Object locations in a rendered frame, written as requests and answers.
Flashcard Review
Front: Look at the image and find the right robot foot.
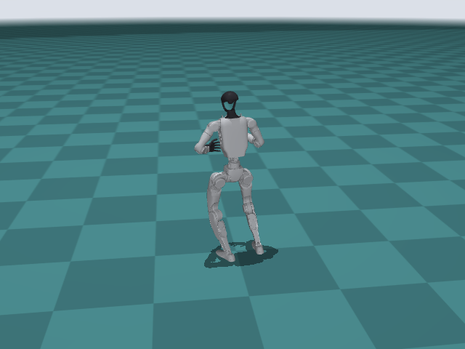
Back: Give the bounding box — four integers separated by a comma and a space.
251, 241, 264, 254

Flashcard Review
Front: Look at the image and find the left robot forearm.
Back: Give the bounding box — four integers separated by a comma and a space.
194, 143, 209, 154

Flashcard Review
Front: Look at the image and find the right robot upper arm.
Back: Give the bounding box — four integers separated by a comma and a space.
246, 117, 264, 148

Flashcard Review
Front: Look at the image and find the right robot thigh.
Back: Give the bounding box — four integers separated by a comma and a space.
238, 168, 253, 214

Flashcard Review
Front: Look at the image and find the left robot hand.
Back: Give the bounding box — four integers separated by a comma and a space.
205, 139, 221, 152

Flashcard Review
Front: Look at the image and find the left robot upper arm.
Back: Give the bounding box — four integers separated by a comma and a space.
194, 120, 220, 154

